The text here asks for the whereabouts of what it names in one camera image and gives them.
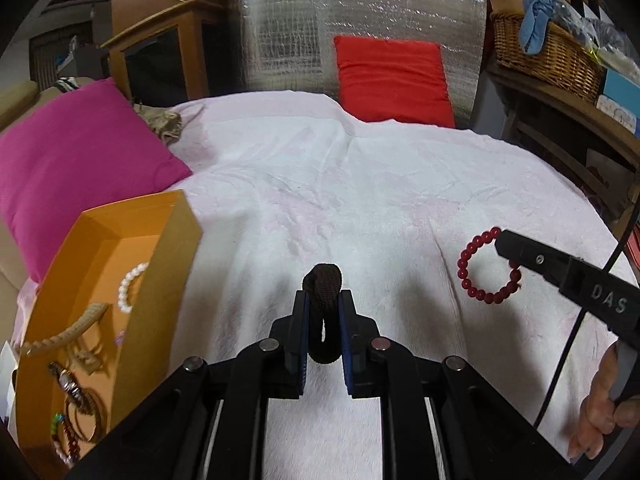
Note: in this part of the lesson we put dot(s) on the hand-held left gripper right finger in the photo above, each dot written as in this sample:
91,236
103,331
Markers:
346,350

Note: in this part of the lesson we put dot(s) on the beige crumpled cloth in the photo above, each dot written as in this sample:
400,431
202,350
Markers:
162,122

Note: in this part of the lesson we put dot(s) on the pale pink blanket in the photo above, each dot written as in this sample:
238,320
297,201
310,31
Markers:
350,185

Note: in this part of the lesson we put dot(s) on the blue and white box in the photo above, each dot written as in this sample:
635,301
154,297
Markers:
620,100

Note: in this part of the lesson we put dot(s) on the dark slatted unit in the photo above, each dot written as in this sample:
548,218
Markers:
50,55

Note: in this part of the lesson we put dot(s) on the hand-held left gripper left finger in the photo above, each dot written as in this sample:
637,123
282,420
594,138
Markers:
301,350

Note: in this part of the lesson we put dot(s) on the silver metal bangle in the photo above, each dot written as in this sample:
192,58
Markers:
103,417

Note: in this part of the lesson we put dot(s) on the silver foil insulation sheet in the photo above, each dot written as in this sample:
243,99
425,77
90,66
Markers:
280,35

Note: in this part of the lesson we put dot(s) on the wooden shelf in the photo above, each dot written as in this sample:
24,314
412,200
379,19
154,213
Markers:
560,110

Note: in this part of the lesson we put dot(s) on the orange cardboard box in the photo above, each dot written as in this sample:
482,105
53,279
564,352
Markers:
75,280

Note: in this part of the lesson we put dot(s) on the wicker basket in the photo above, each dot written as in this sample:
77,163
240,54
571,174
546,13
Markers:
550,57

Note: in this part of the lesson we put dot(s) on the blue cloth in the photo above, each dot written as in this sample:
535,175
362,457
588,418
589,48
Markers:
535,25

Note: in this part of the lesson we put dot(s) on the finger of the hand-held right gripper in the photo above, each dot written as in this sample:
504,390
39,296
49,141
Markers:
535,257

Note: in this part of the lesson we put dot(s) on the person's right hand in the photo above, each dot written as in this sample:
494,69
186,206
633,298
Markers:
595,410

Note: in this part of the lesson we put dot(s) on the clear plastic bags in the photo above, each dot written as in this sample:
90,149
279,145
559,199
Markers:
590,25

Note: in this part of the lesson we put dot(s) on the pink cushion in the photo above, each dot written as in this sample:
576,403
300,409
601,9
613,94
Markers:
75,160

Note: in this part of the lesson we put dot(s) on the red cushion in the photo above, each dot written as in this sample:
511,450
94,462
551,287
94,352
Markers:
390,80

